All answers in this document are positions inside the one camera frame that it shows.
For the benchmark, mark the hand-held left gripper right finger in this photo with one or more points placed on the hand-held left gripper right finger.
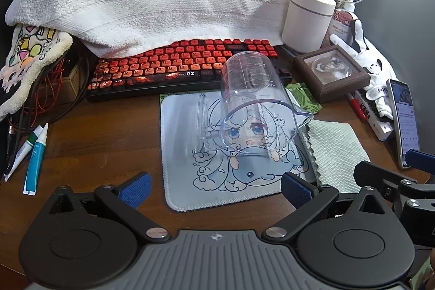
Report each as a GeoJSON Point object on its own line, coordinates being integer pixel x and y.
{"type": "Point", "coordinates": [295, 189]}

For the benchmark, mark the green leaf print packet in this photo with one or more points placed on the green leaf print packet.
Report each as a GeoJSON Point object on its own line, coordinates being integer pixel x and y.
{"type": "Point", "coordinates": [306, 96]}

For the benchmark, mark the cartoon print plush cloth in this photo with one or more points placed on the cartoon print plush cloth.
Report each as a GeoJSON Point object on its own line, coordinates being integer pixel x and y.
{"type": "Point", "coordinates": [30, 48]}

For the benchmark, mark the small cardboard box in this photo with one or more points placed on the small cardboard box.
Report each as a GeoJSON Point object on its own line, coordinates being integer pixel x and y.
{"type": "Point", "coordinates": [76, 82]}

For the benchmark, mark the pale teal cleaning cloth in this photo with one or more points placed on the pale teal cleaning cloth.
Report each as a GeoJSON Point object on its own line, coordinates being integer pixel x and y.
{"type": "Point", "coordinates": [336, 154]}

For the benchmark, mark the smartphone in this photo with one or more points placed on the smartphone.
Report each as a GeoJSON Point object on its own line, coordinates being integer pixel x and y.
{"type": "Point", "coordinates": [406, 127]}

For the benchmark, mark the red and black keyboard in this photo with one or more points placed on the red and black keyboard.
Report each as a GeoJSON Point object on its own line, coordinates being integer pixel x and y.
{"type": "Point", "coordinates": [153, 72]}

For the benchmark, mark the white and black plush toy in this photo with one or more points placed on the white and black plush toy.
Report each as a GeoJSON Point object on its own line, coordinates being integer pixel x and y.
{"type": "Point", "coordinates": [370, 65]}

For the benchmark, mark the clear plastic measuring cup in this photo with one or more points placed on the clear plastic measuring cup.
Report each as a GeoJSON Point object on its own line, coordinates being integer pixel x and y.
{"type": "Point", "coordinates": [251, 82]}

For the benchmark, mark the white tube with green cap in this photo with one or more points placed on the white tube with green cap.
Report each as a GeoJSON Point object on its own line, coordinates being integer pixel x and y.
{"type": "Point", "coordinates": [20, 154]}

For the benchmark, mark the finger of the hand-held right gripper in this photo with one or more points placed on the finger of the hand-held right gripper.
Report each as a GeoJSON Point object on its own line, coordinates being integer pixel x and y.
{"type": "Point", "coordinates": [421, 159]}
{"type": "Point", "coordinates": [373, 172]}

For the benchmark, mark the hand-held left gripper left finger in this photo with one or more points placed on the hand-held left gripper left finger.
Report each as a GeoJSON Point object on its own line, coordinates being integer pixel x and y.
{"type": "Point", "coordinates": [137, 189]}

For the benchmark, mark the red marker pen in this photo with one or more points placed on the red marker pen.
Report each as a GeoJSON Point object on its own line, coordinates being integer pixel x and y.
{"type": "Point", "coordinates": [356, 105]}

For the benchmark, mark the white pump lotion bottle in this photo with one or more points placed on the white pump lotion bottle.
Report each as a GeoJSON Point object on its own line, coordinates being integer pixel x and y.
{"type": "Point", "coordinates": [341, 21]}

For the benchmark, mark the wooden display frame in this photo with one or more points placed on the wooden display frame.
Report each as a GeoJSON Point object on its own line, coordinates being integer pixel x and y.
{"type": "Point", "coordinates": [331, 67]}

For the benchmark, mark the teal and white tube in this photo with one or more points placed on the teal and white tube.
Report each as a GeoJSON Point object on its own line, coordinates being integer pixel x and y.
{"type": "Point", "coordinates": [35, 157]}

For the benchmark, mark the cartoon print mouse pad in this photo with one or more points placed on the cartoon print mouse pad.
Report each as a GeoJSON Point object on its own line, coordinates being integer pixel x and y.
{"type": "Point", "coordinates": [190, 181]}

